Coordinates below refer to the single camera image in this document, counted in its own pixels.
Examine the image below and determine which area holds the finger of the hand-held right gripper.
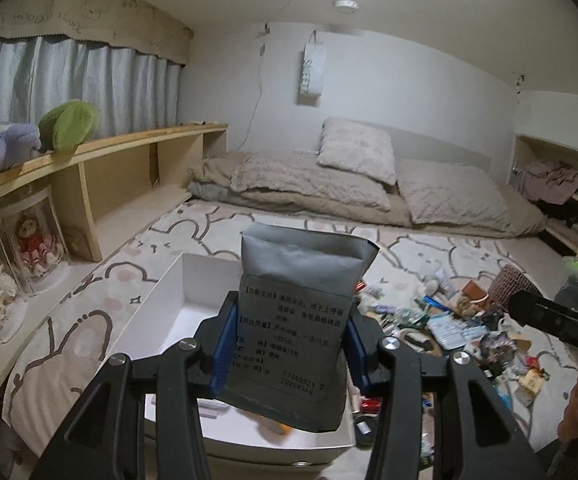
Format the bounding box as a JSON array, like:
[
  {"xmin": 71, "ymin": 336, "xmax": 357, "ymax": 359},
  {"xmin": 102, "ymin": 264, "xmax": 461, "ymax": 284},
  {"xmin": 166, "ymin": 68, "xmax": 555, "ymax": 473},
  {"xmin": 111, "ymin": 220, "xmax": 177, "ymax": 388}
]
[{"xmin": 508, "ymin": 290, "xmax": 578, "ymax": 347}]

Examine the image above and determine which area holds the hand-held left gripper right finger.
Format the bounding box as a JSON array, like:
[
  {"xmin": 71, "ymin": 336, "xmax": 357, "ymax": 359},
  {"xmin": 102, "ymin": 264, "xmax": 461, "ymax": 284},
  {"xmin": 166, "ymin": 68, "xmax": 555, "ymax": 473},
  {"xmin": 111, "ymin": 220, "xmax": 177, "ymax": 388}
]
[{"xmin": 344, "ymin": 310, "xmax": 552, "ymax": 480}]

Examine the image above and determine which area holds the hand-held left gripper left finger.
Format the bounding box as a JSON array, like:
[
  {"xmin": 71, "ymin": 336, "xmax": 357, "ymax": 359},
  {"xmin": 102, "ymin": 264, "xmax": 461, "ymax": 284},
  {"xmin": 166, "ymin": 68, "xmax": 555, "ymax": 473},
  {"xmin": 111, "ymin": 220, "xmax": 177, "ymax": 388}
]
[{"xmin": 26, "ymin": 290, "xmax": 240, "ymax": 480}]

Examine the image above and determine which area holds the brown knitted pouch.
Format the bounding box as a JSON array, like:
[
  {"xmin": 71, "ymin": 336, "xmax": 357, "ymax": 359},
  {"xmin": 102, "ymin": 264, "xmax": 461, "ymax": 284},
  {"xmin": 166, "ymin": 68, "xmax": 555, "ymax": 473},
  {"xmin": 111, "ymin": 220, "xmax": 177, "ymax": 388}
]
[{"xmin": 489, "ymin": 264, "xmax": 542, "ymax": 313}]

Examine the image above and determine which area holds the white cardboard box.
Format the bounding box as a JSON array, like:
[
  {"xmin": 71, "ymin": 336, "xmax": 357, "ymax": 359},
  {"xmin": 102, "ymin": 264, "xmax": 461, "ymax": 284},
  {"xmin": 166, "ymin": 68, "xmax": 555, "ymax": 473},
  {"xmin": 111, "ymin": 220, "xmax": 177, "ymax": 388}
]
[{"xmin": 102, "ymin": 252, "xmax": 357, "ymax": 466}]

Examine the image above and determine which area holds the grey medicine sachet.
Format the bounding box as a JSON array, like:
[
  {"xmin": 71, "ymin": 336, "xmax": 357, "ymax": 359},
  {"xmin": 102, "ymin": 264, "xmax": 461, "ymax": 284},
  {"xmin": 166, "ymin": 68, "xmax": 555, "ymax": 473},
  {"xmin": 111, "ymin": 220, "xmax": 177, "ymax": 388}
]
[{"xmin": 216, "ymin": 224, "xmax": 377, "ymax": 433}]

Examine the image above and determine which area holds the multicolour crochet piece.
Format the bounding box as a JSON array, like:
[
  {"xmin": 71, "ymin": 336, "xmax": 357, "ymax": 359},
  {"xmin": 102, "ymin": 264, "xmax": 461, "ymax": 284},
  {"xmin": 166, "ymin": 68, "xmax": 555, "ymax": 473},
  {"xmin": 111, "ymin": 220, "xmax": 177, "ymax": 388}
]
[{"xmin": 476, "ymin": 332, "xmax": 517, "ymax": 366}]

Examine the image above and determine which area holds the round black tin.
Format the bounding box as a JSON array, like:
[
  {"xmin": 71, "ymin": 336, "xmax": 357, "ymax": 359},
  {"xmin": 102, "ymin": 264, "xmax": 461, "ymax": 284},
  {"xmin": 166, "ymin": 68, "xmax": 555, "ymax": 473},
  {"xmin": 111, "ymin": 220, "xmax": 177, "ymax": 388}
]
[{"xmin": 354, "ymin": 412, "xmax": 377, "ymax": 448}]

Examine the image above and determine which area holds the brown leather pouch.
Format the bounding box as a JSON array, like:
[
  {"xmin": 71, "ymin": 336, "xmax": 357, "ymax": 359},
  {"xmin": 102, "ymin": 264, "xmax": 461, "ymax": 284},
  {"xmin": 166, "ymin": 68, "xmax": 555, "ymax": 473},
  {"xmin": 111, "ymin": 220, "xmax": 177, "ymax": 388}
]
[{"xmin": 461, "ymin": 280, "xmax": 490, "ymax": 306}]

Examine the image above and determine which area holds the pale blue mask packet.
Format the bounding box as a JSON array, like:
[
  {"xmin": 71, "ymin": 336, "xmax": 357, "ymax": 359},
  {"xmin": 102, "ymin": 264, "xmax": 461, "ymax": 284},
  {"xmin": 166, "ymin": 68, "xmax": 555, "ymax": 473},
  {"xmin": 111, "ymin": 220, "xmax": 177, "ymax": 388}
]
[{"xmin": 426, "ymin": 315, "xmax": 490, "ymax": 351}]

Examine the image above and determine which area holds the clear plastic bag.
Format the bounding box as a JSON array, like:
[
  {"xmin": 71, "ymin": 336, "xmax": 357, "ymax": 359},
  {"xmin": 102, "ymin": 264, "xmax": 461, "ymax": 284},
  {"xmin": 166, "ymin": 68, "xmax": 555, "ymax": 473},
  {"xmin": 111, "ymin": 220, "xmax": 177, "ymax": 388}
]
[{"xmin": 431, "ymin": 265, "xmax": 452, "ymax": 293}]

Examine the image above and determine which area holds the rabbit print bed sheet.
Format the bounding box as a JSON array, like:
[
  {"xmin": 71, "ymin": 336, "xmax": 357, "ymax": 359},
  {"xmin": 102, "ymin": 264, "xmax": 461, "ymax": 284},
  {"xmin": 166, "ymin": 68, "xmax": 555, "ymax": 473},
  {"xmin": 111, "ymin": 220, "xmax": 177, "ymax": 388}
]
[{"xmin": 2, "ymin": 200, "xmax": 578, "ymax": 461}]

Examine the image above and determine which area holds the pile of pink clothes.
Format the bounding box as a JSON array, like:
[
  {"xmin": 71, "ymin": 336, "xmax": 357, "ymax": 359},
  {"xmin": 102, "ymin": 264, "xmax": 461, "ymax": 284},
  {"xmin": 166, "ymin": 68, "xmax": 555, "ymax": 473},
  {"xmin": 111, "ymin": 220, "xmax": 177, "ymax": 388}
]
[{"xmin": 514, "ymin": 160, "xmax": 578, "ymax": 206}]

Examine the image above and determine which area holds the large quilted beige pillow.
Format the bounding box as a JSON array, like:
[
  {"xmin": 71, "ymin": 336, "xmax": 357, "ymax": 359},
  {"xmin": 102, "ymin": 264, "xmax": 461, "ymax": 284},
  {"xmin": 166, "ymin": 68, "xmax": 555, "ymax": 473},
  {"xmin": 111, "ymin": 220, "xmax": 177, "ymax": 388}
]
[{"xmin": 396, "ymin": 160, "xmax": 514, "ymax": 226}]

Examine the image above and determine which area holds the beige folded duvet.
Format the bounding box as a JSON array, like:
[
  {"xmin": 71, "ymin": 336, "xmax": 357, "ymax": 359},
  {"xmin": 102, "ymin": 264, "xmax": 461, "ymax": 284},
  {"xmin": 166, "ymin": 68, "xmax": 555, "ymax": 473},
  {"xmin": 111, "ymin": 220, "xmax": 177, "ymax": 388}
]
[{"xmin": 188, "ymin": 150, "xmax": 547, "ymax": 238}]

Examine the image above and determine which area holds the white headboard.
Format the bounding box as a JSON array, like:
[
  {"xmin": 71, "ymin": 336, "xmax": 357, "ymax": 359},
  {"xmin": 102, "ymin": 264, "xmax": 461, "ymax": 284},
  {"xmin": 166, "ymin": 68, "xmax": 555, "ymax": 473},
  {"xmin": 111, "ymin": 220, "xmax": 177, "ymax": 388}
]
[{"xmin": 294, "ymin": 122, "xmax": 494, "ymax": 171}]

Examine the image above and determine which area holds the fluffy beige pillow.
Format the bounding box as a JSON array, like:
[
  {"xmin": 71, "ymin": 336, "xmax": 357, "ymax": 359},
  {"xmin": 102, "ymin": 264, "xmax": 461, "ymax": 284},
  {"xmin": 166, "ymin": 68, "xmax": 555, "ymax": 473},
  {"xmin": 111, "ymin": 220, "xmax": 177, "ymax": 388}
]
[{"xmin": 316, "ymin": 117, "xmax": 399, "ymax": 186}]

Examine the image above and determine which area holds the wooden shelf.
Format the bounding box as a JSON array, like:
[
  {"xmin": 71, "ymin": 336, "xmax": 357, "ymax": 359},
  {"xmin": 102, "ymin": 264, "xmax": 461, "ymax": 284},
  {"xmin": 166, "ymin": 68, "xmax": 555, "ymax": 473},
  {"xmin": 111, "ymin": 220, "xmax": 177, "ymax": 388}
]
[{"xmin": 0, "ymin": 122, "xmax": 229, "ymax": 396}]

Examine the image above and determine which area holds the red-dressed doll in clear case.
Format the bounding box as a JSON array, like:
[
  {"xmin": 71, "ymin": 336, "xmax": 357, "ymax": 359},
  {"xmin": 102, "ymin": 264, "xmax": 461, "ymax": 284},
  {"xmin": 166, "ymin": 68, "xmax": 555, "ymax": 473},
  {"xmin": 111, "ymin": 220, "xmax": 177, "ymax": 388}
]
[{"xmin": 0, "ymin": 187, "xmax": 70, "ymax": 296}]

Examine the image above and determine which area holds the green plush toy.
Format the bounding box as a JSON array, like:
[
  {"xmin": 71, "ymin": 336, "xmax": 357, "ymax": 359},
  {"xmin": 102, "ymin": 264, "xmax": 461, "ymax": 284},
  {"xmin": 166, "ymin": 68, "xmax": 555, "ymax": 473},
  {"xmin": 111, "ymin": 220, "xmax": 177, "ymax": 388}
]
[{"xmin": 38, "ymin": 100, "xmax": 101, "ymax": 155}]

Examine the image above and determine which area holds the white hanging paper bag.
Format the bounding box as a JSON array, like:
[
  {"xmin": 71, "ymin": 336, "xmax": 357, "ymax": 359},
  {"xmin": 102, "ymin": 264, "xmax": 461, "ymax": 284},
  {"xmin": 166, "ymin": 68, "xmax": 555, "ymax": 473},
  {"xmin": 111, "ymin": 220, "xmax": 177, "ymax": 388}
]
[{"xmin": 297, "ymin": 30, "xmax": 326, "ymax": 107}]

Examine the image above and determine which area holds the purple plush toy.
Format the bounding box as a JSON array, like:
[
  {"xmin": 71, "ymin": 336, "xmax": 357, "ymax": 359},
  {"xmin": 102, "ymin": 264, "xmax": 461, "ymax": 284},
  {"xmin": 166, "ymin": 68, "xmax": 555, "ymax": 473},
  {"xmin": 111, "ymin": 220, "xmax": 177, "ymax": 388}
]
[{"xmin": 0, "ymin": 122, "xmax": 42, "ymax": 178}]

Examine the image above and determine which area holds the grey-blue curtain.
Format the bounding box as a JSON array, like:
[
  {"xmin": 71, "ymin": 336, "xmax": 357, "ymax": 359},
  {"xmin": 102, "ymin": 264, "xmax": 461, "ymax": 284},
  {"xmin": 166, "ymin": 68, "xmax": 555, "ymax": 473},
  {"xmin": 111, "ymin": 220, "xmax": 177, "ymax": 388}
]
[{"xmin": 0, "ymin": 35, "xmax": 182, "ymax": 161}]

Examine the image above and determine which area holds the beige printed curtain valance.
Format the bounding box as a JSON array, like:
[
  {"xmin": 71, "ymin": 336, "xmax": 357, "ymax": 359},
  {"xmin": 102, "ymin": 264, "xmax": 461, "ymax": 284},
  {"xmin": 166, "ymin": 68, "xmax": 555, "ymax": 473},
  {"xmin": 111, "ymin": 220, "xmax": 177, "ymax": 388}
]
[{"xmin": 0, "ymin": 0, "xmax": 192, "ymax": 66}]

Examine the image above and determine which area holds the wall niche shelf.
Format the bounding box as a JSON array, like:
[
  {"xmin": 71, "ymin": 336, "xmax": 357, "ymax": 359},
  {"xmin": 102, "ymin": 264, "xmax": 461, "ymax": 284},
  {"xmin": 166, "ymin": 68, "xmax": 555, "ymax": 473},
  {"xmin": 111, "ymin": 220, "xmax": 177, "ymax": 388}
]
[{"xmin": 513, "ymin": 132, "xmax": 578, "ymax": 256}]

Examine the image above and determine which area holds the white wall cable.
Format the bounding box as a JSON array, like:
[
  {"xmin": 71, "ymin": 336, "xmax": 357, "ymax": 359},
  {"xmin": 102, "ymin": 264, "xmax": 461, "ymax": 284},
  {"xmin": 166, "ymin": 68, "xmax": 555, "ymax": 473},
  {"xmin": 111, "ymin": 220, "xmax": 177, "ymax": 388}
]
[{"xmin": 241, "ymin": 0, "xmax": 322, "ymax": 128}]

